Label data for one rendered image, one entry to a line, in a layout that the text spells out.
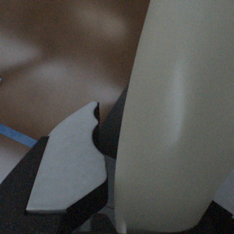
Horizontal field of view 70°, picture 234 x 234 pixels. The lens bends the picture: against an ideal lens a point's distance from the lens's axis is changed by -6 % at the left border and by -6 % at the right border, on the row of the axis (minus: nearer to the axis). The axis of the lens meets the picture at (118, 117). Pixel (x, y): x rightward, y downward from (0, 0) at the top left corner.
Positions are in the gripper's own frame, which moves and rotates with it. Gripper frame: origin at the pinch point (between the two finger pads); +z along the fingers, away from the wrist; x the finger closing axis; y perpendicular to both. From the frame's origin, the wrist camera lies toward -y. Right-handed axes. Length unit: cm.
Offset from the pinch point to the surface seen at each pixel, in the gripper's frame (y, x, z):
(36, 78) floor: 32, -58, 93
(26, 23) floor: -1, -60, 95
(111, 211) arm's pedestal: 88, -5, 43
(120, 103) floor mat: 45, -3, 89
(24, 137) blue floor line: 79, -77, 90
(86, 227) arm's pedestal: 83, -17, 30
